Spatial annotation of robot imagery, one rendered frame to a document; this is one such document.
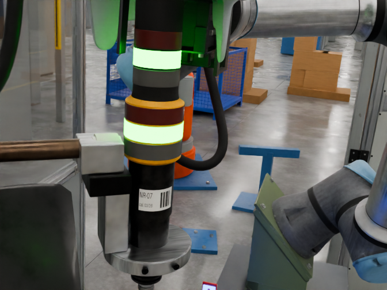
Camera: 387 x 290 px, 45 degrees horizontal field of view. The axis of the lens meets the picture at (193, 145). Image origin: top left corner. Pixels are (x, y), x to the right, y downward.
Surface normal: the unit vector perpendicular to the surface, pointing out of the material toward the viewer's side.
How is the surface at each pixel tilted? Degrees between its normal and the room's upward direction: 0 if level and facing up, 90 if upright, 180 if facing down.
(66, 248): 42
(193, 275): 0
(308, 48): 90
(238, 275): 0
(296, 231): 68
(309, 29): 132
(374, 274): 119
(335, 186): 55
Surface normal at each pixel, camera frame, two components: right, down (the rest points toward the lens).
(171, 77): 0.64, 0.27
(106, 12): 0.84, 0.29
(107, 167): 0.36, 0.30
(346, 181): -0.61, -0.53
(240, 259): 0.07, -0.95
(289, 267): -0.27, 0.27
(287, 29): 0.07, 0.84
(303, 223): -0.22, -0.18
